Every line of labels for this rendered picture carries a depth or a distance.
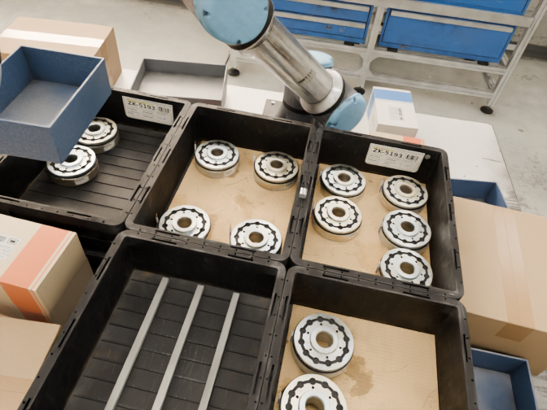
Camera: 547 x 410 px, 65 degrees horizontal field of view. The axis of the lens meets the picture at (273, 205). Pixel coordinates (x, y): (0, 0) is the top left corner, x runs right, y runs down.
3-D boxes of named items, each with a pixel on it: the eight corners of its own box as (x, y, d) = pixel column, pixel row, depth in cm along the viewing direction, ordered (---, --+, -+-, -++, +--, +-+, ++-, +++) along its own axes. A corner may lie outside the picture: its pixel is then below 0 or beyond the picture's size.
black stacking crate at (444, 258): (310, 163, 109) (317, 127, 101) (428, 186, 107) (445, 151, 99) (282, 298, 83) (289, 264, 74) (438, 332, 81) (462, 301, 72)
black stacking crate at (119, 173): (85, 119, 114) (75, 81, 105) (194, 141, 111) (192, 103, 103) (-10, 234, 87) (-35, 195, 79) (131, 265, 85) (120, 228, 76)
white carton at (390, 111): (366, 109, 147) (373, 86, 140) (401, 113, 147) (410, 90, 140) (369, 147, 133) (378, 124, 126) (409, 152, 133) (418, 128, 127)
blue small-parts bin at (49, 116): (32, 80, 80) (19, 44, 75) (111, 92, 80) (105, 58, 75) (-33, 148, 67) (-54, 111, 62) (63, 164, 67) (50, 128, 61)
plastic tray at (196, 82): (130, 106, 128) (127, 93, 125) (145, 71, 142) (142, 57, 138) (221, 114, 130) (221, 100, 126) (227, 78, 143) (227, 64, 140)
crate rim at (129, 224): (194, 109, 104) (193, 101, 103) (316, 133, 102) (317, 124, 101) (123, 236, 78) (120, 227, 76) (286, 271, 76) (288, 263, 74)
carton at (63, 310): (-18, 307, 80) (-36, 286, 75) (24, 257, 88) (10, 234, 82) (59, 333, 78) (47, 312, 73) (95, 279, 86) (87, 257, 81)
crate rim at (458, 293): (316, 133, 102) (317, 124, 101) (443, 157, 100) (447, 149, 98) (286, 271, 76) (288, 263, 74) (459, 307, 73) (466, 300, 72)
